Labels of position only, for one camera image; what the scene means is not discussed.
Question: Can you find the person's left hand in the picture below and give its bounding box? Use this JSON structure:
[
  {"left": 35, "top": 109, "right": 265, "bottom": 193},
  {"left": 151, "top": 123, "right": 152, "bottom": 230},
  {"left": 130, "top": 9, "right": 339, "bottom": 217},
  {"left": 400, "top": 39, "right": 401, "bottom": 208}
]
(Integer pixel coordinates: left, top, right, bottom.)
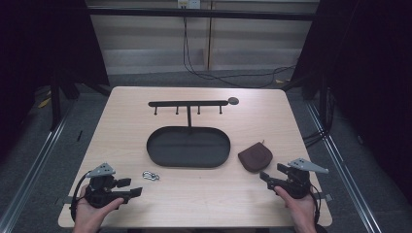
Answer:
[{"left": 72, "top": 185, "right": 125, "bottom": 233}]

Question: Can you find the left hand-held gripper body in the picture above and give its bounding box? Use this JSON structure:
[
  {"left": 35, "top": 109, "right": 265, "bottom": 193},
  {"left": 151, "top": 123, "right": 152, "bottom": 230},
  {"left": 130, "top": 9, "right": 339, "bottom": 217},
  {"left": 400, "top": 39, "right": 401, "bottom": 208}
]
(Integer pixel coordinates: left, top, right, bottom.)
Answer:
[{"left": 85, "top": 162, "right": 118, "bottom": 209}]

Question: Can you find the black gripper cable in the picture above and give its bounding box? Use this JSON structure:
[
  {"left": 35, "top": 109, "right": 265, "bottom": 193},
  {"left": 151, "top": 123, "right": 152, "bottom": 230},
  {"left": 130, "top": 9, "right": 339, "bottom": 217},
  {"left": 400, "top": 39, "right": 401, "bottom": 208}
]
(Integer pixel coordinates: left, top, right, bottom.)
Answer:
[
  {"left": 309, "top": 183, "right": 323, "bottom": 227},
  {"left": 70, "top": 171, "right": 92, "bottom": 222}
]

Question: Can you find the black horizontal frame bar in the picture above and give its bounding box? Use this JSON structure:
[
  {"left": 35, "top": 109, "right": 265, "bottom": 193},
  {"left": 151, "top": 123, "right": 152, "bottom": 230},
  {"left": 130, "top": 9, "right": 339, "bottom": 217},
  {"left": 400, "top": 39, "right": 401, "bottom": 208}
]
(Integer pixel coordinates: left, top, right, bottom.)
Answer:
[{"left": 86, "top": 7, "right": 321, "bottom": 22}]

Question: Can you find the brown leather pouch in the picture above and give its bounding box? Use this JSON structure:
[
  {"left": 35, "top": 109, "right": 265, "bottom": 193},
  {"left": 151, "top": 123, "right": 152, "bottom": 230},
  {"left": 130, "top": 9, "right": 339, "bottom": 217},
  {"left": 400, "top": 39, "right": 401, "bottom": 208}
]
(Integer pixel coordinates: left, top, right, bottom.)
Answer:
[{"left": 237, "top": 140, "right": 274, "bottom": 174}]

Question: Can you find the white wall socket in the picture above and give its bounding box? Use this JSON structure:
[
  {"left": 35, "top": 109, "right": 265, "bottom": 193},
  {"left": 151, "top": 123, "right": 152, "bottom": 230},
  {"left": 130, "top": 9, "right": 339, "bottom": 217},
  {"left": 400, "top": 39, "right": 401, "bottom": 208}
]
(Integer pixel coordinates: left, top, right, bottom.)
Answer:
[{"left": 177, "top": 0, "right": 202, "bottom": 10}]

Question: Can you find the yellow floor tape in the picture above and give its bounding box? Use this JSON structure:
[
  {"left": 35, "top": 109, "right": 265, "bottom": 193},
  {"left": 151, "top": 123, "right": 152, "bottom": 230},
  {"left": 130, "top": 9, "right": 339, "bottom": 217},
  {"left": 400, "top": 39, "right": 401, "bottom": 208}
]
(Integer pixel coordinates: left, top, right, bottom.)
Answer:
[{"left": 37, "top": 96, "right": 52, "bottom": 110}]

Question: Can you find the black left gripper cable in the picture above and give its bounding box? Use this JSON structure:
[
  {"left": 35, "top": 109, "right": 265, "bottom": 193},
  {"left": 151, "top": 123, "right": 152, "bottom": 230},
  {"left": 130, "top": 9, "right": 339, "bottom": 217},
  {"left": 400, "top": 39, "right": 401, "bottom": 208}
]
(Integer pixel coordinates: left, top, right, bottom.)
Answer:
[{"left": 70, "top": 171, "right": 92, "bottom": 222}]

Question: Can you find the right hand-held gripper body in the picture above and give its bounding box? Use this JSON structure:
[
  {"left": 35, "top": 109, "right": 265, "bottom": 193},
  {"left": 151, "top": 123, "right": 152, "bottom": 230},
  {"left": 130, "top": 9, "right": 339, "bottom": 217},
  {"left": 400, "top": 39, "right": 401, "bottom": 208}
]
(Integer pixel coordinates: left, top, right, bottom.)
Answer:
[{"left": 281, "top": 157, "right": 329, "bottom": 199}]

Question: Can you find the long black wall cable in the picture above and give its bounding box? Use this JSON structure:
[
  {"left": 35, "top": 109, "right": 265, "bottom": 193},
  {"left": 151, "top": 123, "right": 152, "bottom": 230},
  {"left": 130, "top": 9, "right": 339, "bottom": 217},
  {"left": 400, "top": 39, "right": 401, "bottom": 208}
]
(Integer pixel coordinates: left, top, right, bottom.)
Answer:
[{"left": 182, "top": 16, "right": 297, "bottom": 89}]

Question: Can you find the metal floor rail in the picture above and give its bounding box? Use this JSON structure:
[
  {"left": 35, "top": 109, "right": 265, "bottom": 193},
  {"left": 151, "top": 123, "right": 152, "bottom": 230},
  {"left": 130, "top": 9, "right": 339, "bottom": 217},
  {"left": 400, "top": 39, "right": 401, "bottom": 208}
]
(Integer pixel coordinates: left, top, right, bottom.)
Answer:
[
  {"left": 305, "top": 100, "right": 385, "bottom": 233},
  {"left": 0, "top": 103, "right": 76, "bottom": 233}
]

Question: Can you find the bundle of black floor cables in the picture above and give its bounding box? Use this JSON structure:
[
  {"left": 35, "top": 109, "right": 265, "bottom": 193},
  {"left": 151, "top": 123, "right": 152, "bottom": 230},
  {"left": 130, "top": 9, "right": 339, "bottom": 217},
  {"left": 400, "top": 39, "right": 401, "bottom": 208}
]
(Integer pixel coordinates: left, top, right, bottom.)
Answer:
[{"left": 301, "top": 127, "right": 328, "bottom": 150}]

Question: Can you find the dark curtain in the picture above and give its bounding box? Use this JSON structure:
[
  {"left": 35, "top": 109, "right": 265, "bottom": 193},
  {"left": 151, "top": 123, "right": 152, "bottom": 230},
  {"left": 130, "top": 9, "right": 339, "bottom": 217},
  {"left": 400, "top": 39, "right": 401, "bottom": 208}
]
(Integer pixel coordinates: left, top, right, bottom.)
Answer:
[
  {"left": 0, "top": 0, "right": 111, "bottom": 163},
  {"left": 281, "top": 0, "right": 412, "bottom": 203}
]

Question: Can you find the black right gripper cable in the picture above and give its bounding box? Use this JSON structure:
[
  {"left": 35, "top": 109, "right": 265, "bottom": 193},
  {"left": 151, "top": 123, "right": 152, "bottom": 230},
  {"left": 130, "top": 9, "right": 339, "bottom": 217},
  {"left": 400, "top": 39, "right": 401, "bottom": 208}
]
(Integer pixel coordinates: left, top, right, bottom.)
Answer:
[{"left": 309, "top": 183, "right": 323, "bottom": 227}]

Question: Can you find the black key rack with tray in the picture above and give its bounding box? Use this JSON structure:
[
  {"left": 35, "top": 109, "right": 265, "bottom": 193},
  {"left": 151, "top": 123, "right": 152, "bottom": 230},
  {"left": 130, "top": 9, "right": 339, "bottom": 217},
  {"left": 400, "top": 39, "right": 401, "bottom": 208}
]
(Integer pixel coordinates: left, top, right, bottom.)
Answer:
[{"left": 146, "top": 96, "right": 240, "bottom": 169}]

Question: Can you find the person's right hand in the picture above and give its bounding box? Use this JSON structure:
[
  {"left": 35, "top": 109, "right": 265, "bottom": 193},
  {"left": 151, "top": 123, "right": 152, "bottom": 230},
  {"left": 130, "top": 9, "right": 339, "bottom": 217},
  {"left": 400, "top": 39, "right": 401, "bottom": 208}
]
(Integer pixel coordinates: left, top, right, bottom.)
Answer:
[{"left": 274, "top": 186, "right": 318, "bottom": 233}]

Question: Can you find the silver metal carabiner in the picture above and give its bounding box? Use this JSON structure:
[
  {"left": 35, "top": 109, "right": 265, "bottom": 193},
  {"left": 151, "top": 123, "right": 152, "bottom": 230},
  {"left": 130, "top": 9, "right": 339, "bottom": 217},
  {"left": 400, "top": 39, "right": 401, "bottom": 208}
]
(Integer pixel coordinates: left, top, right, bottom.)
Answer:
[{"left": 142, "top": 170, "right": 161, "bottom": 182}]

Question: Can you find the black stand leg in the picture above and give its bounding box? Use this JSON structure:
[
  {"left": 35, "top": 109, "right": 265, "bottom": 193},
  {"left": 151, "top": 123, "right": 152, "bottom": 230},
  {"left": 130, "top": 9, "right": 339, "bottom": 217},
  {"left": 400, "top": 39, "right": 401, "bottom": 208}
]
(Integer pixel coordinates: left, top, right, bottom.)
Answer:
[{"left": 49, "top": 83, "right": 63, "bottom": 132}]

